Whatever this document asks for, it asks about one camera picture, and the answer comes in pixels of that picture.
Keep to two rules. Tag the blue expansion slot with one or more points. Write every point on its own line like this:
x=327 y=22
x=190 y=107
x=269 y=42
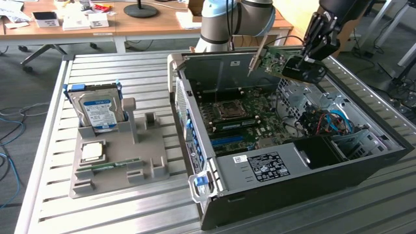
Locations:
x=227 y=141

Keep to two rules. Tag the silver chipset heatsink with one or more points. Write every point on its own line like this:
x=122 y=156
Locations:
x=263 y=143

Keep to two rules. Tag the flat white box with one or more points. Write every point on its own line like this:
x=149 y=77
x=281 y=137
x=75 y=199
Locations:
x=77 y=23

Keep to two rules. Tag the black round lamp base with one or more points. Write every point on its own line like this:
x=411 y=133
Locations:
x=141 y=11

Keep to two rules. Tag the clear plastic bag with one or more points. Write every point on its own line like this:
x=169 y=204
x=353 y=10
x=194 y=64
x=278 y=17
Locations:
x=13 y=11

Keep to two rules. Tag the metal CPU socket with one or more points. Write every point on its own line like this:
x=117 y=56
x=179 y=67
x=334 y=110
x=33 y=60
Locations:
x=233 y=109

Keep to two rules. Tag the silver CPU chip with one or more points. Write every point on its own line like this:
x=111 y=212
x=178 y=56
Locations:
x=91 y=152

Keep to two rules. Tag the black and grey PC case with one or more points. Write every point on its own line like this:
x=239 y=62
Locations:
x=293 y=195

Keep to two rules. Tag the blue card retention clip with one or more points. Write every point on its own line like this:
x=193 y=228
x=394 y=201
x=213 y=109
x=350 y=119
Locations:
x=201 y=158
x=195 y=142
x=189 y=123
x=198 y=151

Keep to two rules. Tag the white paper stack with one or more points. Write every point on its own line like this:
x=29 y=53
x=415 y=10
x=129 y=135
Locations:
x=189 y=20

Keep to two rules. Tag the wooden desk white frame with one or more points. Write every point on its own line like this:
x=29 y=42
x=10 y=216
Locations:
x=146 y=24

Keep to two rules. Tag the green motherboard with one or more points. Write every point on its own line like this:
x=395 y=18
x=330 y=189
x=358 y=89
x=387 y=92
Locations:
x=261 y=122

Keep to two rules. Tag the green RAM stick bare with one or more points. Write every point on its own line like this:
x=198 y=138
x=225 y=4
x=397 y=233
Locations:
x=105 y=167

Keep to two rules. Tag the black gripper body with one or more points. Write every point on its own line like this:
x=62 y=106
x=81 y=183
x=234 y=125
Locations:
x=345 y=9

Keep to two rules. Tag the green RAM stick white clips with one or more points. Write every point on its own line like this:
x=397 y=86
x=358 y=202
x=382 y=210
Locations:
x=234 y=125

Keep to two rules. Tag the brown cardboard box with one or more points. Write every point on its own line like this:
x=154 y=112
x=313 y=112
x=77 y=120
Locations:
x=195 y=7

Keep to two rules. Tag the grey wheeled stand base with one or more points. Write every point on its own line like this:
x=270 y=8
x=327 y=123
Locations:
x=38 y=54

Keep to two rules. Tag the grey power supply unit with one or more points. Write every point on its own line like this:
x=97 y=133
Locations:
x=234 y=175

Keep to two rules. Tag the wooden cabinet panel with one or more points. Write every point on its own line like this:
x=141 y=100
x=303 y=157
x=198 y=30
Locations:
x=293 y=9

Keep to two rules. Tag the grey parts rack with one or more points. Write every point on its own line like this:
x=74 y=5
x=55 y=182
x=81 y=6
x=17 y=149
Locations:
x=121 y=170

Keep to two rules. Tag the red plastic item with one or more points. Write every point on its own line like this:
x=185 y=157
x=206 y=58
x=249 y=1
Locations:
x=103 y=7

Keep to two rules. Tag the blue case release latch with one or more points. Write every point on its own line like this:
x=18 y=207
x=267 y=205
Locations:
x=201 y=181

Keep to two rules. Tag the Nvidia graphics card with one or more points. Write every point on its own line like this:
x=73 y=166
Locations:
x=299 y=72

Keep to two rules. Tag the white labelled box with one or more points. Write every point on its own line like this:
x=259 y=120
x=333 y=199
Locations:
x=98 y=21

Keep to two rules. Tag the white box black inside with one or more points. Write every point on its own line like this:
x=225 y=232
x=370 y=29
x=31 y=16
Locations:
x=47 y=20

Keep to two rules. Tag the hard disk in blue carrier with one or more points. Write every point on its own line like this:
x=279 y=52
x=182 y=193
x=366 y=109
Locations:
x=98 y=112

